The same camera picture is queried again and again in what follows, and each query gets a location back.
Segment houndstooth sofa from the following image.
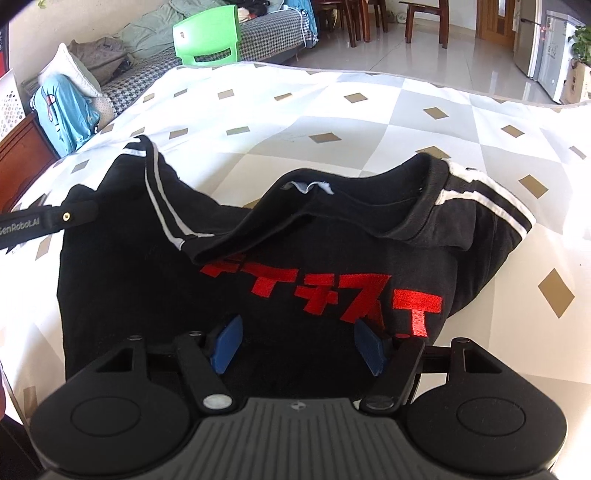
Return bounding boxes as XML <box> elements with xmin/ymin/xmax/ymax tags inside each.
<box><xmin>21</xmin><ymin>7</ymin><xmax>319</xmax><ymax>130</ymax></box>

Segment wooden door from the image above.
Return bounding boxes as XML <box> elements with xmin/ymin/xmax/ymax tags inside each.
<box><xmin>475</xmin><ymin>0</ymin><xmax>520</xmax><ymax>47</ymax></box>

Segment white perforated basket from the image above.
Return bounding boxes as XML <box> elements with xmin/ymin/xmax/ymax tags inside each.
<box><xmin>0</xmin><ymin>69</ymin><xmax>26</xmax><ymax>139</ymax></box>

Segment blue printed pyjama top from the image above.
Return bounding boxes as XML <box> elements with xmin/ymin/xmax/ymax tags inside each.
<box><xmin>30</xmin><ymin>74</ymin><xmax>102</xmax><ymax>158</ymax></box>

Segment white cushion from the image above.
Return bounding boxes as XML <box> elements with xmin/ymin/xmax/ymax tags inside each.
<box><xmin>39</xmin><ymin>42</ymin><xmax>102</xmax><ymax>100</ymax></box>

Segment brown wooden cabinet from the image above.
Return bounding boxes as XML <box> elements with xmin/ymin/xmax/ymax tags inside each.
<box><xmin>0</xmin><ymin>113</ymin><xmax>61</xmax><ymax>213</ymax></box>

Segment red poster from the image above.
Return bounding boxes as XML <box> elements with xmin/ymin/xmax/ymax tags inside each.
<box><xmin>0</xmin><ymin>23</ymin><xmax>11</xmax><ymax>77</ymax></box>

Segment wooden dining chairs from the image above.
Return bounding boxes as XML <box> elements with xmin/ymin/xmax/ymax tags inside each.
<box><xmin>314</xmin><ymin>0</ymin><xmax>391</xmax><ymax>49</ymax></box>

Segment wooden chair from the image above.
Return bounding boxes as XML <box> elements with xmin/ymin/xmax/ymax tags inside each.
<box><xmin>399</xmin><ymin>0</ymin><xmax>451</xmax><ymax>47</ymax></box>

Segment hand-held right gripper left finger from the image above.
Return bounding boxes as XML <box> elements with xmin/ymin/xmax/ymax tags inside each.
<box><xmin>85</xmin><ymin>315</ymin><xmax>244</xmax><ymax>414</ymax></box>

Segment cardboard box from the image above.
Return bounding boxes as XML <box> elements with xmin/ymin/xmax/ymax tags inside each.
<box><xmin>561</xmin><ymin>60</ymin><xmax>591</xmax><ymax>104</ymax></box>

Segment diamond patterned tablecloth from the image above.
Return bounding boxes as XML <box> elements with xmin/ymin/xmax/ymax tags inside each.
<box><xmin>0</xmin><ymin>62</ymin><xmax>591</xmax><ymax>416</ymax></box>

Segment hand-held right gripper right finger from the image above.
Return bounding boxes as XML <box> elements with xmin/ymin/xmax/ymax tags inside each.
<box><xmin>353</xmin><ymin>318</ymin><xmax>509</xmax><ymax>414</ymax></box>

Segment light blue garment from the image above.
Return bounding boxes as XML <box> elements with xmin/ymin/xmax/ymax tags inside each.
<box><xmin>286</xmin><ymin>0</ymin><xmax>319</xmax><ymax>47</ymax></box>

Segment green plastic chair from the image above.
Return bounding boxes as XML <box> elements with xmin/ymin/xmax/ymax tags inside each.
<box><xmin>172</xmin><ymin>4</ymin><xmax>243</xmax><ymax>68</ymax></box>

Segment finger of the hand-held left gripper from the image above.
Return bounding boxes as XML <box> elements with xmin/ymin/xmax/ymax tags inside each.
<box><xmin>48</xmin><ymin>198</ymin><xmax>100</xmax><ymax>229</ymax></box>

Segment grey refrigerator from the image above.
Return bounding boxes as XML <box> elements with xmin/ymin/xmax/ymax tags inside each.
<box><xmin>512</xmin><ymin>4</ymin><xmax>548</xmax><ymax>79</ymax></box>

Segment grey garment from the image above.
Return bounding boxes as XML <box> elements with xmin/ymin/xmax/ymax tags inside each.
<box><xmin>69</xmin><ymin>37</ymin><xmax>134</xmax><ymax>77</ymax></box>

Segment dark clothing heap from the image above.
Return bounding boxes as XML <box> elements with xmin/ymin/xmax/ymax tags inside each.
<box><xmin>235</xmin><ymin>0</ymin><xmax>273</xmax><ymax>24</ymax></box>

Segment white appliance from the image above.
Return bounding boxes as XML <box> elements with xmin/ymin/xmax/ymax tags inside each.
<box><xmin>538</xmin><ymin>11</ymin><xmax>585</xmax><ymax>104</ymax></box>

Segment pale green blanket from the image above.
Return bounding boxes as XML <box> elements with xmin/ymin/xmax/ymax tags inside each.
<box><xmin>113</xmin><ymin>0</ymin><xmax>232</xmax><ymax>61</ymax></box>

